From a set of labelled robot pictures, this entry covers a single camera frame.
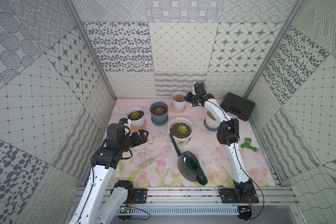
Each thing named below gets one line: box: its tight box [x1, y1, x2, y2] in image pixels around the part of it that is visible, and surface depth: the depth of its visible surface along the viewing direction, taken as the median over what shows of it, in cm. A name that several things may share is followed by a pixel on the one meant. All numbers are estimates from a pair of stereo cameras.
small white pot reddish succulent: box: [171, 91, 188, 111], surface depth 110 cm
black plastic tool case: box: [219, 92, 256, 122], surface depth 113 cm
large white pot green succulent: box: [168, 117, 195, 147], surface depth 90 cm
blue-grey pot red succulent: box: [149, 101, 169, 126], surface depth 103 cm
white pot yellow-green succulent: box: [126, 106, 146, 128], surface depth 100 cm
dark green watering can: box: [169, 133, 208, 186], surface depth 75 cm
